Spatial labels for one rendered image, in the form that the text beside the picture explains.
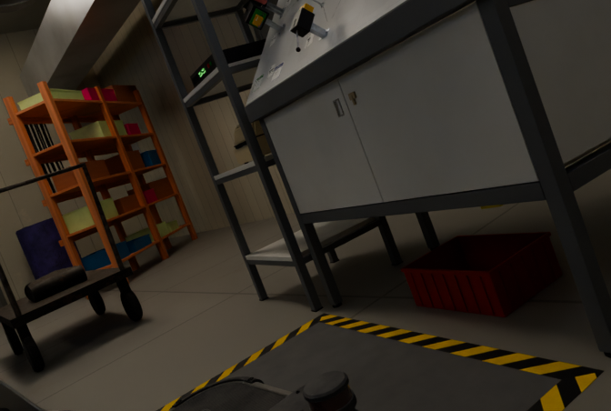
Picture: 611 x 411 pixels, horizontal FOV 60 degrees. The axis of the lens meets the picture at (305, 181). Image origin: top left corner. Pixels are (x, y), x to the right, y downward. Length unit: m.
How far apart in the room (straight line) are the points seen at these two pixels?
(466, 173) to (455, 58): 0.27
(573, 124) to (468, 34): 0.29
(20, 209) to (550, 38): 8.16
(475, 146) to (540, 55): 0.24
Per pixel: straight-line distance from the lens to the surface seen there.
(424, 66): 1.33
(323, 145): 1.77
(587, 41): 1.38
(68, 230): 5.67
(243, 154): 2.32
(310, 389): 0.82
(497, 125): 1.23
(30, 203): 8.86
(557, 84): 1.26
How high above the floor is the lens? 0.65
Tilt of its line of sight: 4 degrees down
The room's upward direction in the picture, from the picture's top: 21 degrees counter-clockwise
